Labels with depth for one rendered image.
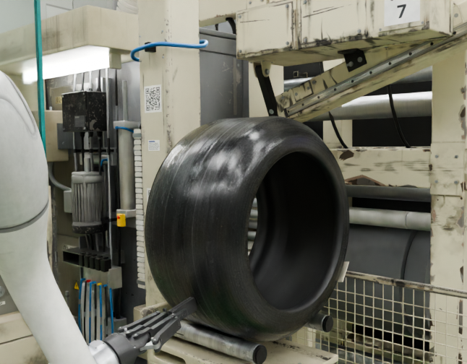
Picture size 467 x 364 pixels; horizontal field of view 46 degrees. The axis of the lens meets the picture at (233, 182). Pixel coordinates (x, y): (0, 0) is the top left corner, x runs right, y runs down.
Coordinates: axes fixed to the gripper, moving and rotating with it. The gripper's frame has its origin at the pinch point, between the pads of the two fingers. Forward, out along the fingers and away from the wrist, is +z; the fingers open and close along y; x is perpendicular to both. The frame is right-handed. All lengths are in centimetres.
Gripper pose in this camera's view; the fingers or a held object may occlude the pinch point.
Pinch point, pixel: (183, 310)
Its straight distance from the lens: 125.0
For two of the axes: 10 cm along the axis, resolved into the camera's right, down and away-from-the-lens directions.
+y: -7.4, -0.3, 6.8
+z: 6.5, -3.1, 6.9
